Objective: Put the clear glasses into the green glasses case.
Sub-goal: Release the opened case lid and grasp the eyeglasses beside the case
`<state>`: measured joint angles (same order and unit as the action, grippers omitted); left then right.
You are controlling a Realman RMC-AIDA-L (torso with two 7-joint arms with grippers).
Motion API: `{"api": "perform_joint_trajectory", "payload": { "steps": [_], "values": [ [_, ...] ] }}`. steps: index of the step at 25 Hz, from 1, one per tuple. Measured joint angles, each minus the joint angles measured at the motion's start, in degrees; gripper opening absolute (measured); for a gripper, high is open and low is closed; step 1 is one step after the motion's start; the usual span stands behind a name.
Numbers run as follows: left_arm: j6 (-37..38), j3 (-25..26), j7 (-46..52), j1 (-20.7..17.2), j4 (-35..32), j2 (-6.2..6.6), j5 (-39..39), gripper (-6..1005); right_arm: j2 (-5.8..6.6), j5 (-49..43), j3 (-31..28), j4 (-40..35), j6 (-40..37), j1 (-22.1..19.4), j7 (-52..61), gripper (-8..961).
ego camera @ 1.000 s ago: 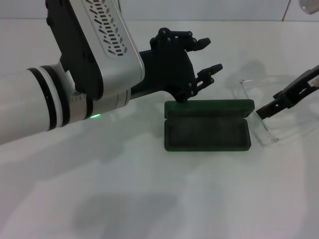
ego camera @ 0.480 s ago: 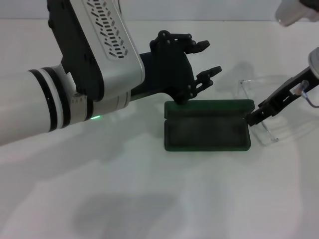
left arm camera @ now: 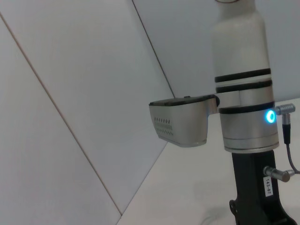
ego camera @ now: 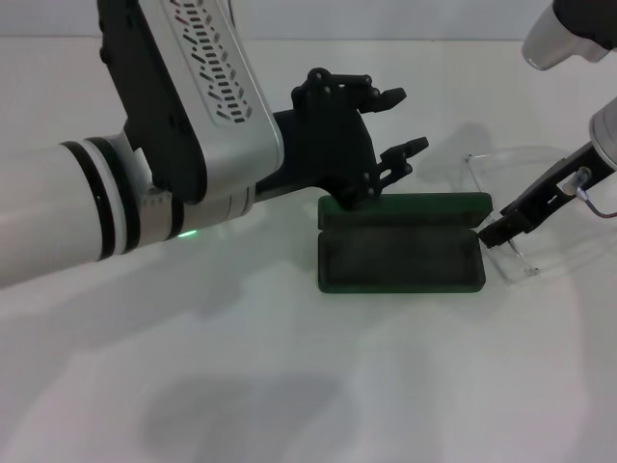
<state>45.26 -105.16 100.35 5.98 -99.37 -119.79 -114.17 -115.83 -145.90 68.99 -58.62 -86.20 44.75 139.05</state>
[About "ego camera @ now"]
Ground right gripper cable with plugs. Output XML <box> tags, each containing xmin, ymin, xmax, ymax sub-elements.
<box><xmin>561</xmin><ymin>166</ymin><xmax>617</xmax><ymax>218</ymax></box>

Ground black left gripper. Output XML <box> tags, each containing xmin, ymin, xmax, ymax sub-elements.
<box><xmin>255</xmin><ymin>67</ymin><xmax>430</xmax><ymax>211</ymax></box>

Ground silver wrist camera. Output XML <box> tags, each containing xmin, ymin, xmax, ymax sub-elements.
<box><xmin>95</xmin><ymin>0</ymin><xmax>285</xmax><ymax>206</ymax></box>
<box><xmin>520</xmin><ymin>0</ymin><xmax>617</xmax><ymax>72</ymax></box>

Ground green glasses case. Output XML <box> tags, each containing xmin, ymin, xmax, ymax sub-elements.
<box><xmin>316</xmin><ymin>191</ymin><xmax>494</xmax><ymax>295</ymax></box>

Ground clear white glasses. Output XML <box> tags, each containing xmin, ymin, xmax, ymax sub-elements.
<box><xmin>461</xmin><ymin>144</ymin><xmax>570</xmax><ymax>286</ymax></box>

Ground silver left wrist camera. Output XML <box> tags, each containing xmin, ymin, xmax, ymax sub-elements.
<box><xmin>95</xmin><ymin>0</ymin><xmax>285</xmax><ymax>206</ymax></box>

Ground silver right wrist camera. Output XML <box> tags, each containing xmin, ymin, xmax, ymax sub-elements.
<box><xmin>520</xmin><ymin>0</ymin><xmax>617</xmax><ymax>72</ymax></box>

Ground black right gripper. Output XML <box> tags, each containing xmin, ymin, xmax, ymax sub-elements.
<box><xmin>476</xmin><ymin>139</ymin><xmax>617</xmax><ymax>250</ymax></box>

